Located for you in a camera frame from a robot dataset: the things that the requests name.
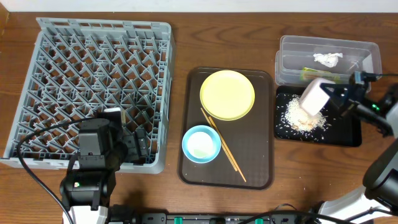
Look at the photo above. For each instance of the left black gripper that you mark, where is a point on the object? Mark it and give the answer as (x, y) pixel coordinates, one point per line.
(140, 144)

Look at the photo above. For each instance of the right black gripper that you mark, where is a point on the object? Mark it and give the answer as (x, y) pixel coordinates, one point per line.
(347, 96)

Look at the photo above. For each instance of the white pink bowl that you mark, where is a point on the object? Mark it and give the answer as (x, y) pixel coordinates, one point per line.
(314, 98)

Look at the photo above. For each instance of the white tissue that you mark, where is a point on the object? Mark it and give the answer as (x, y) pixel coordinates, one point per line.
(329, 60)

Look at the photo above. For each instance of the green orange snack wrapper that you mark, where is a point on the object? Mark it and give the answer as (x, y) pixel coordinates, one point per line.
(311, 74)

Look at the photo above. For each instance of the pile of rice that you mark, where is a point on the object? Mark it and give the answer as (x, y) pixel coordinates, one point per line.
(292, 122)

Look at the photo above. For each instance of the light blue bowl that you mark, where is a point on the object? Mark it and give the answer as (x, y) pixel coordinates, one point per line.
(215, 138)

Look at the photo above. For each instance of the yellow plate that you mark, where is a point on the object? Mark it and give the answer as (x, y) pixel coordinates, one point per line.
(227, 95)

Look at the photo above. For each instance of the white cup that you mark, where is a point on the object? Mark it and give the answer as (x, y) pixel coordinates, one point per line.
(200, 145)

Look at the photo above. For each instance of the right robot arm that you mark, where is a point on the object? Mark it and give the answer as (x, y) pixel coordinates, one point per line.
(377, 196)

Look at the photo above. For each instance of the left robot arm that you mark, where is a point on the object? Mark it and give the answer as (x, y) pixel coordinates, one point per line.
(91, 174)

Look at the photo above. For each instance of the black waste tray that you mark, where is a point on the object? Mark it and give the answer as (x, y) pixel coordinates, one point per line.
(336, 131)

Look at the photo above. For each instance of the clear plastic bin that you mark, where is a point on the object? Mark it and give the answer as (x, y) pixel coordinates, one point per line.
(297, 52)

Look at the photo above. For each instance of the brown serving tray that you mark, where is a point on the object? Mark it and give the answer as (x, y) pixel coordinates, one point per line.
(250, 140)

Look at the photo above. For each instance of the grey plastic dish rack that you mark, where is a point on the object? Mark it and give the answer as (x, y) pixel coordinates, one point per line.
(79, 68)

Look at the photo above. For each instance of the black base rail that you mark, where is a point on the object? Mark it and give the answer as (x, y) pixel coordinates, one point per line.
(163, 218)

